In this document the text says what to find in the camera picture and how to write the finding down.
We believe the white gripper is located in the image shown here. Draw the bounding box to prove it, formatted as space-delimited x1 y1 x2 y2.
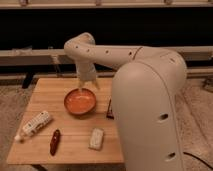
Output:
76 60 100 92

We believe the orange ceramic bowl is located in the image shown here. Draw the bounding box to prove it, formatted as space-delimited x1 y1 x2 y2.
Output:
64 88 96 116

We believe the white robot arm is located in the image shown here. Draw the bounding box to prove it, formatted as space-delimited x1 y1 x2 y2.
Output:
64 33 187 171

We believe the wooden table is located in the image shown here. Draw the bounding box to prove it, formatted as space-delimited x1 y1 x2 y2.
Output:
7 78 123 164

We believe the white rectangular sponge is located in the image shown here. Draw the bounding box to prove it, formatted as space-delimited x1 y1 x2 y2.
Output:
89 128 104 150

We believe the dark red snack bar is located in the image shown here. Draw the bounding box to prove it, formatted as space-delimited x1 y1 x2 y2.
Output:
50 130 61 156

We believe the white plastic bottle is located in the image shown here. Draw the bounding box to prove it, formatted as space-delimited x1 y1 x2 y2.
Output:
14 111 52 142

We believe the black cable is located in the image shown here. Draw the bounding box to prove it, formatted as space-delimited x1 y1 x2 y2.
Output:
182 151 213 169

